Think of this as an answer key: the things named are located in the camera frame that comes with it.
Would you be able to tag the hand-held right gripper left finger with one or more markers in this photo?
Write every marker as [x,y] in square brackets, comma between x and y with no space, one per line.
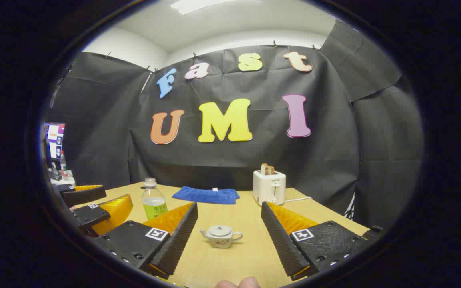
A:
[178,240]

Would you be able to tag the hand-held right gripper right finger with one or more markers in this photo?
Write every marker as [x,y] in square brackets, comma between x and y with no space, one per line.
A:
[280,244]

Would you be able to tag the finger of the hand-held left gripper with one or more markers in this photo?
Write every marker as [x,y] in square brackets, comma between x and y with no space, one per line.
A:
[84,196]
[90,215]

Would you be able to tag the white ceramic teacup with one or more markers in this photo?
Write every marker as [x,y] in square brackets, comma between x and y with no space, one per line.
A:
[220,241]

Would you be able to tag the green label water bottle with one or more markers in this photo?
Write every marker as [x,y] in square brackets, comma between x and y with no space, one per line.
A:
[154,202]

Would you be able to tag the red cap plastic bottle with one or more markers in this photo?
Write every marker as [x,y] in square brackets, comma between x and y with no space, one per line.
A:
[63,164]

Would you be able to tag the white side table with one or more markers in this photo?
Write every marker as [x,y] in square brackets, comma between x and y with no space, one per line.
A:
[64,180]

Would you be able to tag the blue towel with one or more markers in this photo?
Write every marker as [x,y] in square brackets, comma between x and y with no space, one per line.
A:
[206,195]

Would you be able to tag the white toaster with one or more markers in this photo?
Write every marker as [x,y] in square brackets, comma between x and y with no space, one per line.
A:
[268,188]

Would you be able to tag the computer monitor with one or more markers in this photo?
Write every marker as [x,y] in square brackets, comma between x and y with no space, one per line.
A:
[55,140]

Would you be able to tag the toast slice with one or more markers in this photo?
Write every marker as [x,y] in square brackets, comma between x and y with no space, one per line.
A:
[267,169]

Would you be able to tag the ceiling light panel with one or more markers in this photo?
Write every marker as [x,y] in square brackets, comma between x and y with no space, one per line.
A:
[206,5]

